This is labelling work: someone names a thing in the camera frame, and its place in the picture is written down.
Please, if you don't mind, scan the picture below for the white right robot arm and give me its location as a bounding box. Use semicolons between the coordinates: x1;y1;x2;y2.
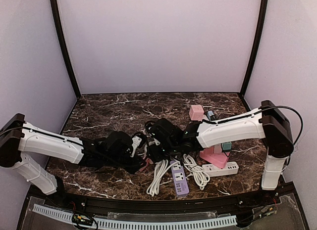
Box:
145;100;299;190

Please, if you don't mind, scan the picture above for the pink triangular power strip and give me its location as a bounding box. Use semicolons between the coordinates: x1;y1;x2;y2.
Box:
199;146;230;168

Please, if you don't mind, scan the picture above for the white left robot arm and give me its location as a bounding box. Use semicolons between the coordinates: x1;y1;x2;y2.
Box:
0;113;147;195

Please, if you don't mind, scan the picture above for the white power strip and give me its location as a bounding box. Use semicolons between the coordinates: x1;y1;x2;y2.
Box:
202;161;239;177

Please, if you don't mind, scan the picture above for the white power cord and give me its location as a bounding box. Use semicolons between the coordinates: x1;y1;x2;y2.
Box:
146;153;211;197

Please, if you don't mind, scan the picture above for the black frame post left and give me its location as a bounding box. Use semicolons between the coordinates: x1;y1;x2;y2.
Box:
50;0;81;99

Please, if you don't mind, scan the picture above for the pink cube socket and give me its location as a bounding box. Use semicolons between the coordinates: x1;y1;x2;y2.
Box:
189;105;204;121

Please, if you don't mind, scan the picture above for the teal charger cube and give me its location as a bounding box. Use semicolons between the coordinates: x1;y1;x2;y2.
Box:
221;142;232;152

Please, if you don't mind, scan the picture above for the black frame post right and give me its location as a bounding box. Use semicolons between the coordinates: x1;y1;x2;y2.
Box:
239;0;268;98

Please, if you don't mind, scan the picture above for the pink adapter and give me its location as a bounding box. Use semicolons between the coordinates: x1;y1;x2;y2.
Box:
139;158;153;172

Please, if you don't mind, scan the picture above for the small circuit board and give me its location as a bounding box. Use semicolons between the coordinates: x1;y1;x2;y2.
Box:
71;214;94;226

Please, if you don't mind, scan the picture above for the peach charger cube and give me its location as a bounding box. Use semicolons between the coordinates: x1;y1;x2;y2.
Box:
213;144;222;154

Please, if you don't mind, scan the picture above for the light blue charger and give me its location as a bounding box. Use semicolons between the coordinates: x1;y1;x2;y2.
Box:
207;111;216;121

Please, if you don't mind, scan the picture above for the black frame post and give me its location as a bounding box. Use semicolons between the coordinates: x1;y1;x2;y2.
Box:
50;0;81;99
239;0;268;98

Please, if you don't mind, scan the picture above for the purple power strip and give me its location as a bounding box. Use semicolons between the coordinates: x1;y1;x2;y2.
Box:
170;161;190;197

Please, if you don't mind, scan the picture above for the white cable duct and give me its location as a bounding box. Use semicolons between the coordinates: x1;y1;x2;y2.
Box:
32;204;237;230

